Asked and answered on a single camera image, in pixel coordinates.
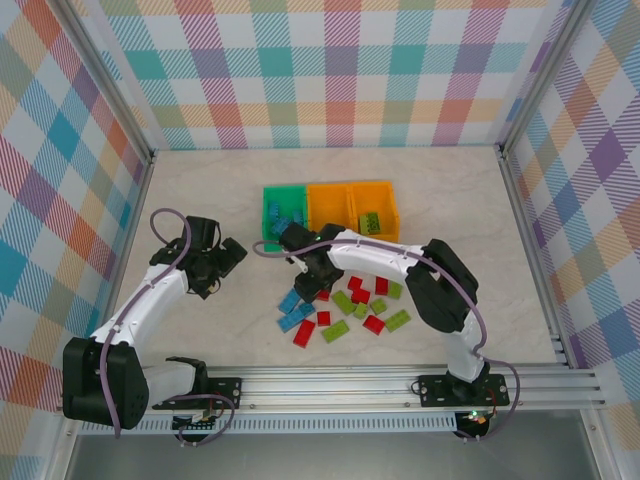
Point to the small dark blue lego brick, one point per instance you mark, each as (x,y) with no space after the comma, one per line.
(306,308)

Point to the small red lego brick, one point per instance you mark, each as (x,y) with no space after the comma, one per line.
(355,283)
(324,318)

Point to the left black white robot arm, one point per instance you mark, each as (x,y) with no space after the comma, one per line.
(100,385)

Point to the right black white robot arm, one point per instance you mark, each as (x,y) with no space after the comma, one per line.
(440,285)

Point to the orange plastic bin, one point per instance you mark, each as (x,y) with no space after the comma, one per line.
(372,200)
(327,210)

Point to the green plastic bin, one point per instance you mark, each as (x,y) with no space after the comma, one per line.
(285,192)

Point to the small controller board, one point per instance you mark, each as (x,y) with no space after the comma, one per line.
(475,417)
(197,424)

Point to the aluminium side rail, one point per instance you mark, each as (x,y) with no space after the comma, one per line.
(522,215)
(135,215)

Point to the aluminium mounting rail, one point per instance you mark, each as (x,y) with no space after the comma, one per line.
(325,387)

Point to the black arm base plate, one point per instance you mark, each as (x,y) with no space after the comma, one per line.
(225,390)
(435,390)

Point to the aluminium frame post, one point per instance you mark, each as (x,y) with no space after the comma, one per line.
(541,75)
(112,85)

